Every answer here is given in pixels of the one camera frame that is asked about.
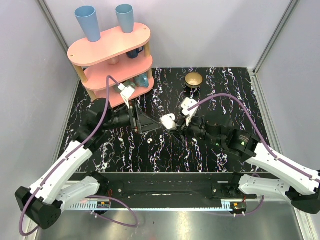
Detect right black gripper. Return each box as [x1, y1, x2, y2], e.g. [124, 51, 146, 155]
[167, 110, 224, 147]

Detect white earbud charging case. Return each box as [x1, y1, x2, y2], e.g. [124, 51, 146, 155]
[160, 113, 176, 130]

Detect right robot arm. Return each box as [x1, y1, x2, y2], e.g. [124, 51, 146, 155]
[161, 115, 320, 215]

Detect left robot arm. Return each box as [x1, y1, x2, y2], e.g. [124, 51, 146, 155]
[15, 98, 161, 230]

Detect light blue butterfly mug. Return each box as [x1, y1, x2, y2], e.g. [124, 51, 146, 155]
[133, 73, 149, 88]

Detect teal ceramic mug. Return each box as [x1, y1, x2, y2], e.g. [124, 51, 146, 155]
[113, 80, 136, 94]

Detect gold patterned bowl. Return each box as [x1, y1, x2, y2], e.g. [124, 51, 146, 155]
[184, 72, 203, 89]

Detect pink three-tier shelf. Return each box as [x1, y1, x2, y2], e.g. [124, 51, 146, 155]
[67, 22, 154, 108]

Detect pink cup on shelf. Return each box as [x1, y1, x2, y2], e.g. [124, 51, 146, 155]
[107, 56, 120, 65]

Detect dark blue mug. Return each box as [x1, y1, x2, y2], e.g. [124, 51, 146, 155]
[126, 46, 144, 59]

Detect right blue plastic cup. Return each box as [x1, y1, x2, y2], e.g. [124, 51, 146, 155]
[115, 4, 134, 34]

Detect blue plastic cup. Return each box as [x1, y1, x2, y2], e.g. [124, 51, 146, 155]
[74, 5, 101, 42]
[115, 4, 134, 34]

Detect left blue plastic cup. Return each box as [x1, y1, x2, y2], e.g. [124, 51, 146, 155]
[74, 5, 101, 42]

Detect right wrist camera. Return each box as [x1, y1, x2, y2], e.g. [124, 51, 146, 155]
[180, 97, 198, 127]

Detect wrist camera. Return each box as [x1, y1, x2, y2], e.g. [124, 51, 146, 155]
[117, 83, 135, 108]
[180, 97, 198, 127]

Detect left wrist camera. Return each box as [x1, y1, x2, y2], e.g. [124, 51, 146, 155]
[117, 83, 135, 108]

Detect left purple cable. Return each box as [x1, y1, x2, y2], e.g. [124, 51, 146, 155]
[19, 75, 140, 236]

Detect purple cable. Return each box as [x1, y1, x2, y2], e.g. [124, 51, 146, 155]
[187, 92, 320, 217]
[19, 75, 140, 236]

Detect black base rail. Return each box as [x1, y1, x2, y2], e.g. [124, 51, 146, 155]
[89, 171, 257, 199]

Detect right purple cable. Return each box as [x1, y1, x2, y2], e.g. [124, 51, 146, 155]
[187, 92, 320, 217]

